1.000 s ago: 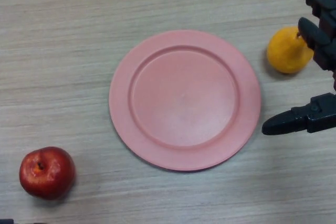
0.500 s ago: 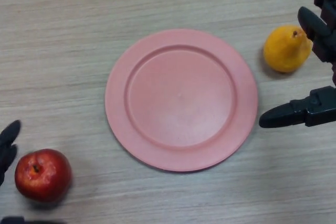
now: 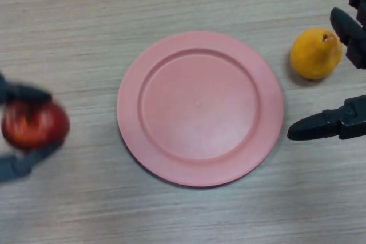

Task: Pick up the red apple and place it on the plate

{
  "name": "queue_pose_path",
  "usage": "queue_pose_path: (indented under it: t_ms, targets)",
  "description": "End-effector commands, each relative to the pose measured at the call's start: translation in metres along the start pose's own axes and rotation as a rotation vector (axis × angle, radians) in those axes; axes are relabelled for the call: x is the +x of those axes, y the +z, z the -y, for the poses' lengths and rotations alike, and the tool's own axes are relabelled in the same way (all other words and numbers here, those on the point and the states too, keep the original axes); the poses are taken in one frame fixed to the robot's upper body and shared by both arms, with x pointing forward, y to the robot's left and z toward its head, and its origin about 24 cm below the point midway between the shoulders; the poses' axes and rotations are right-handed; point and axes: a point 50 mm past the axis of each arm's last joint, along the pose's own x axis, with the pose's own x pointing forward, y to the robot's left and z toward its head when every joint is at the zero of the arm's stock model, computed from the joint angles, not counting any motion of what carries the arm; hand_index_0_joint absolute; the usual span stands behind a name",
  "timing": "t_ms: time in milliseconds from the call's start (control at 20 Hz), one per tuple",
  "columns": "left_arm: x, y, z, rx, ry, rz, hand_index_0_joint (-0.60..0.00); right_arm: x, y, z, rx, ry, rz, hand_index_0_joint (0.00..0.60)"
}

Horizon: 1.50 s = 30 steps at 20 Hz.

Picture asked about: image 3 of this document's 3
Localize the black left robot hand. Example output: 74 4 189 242
0 71 68 185

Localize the yellow pear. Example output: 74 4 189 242
289 27 344 81

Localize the pink round plate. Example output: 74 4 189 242
116 31 285 189

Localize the red apple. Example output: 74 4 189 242
1 99 71 151

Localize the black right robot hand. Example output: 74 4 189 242
287 0 366 142

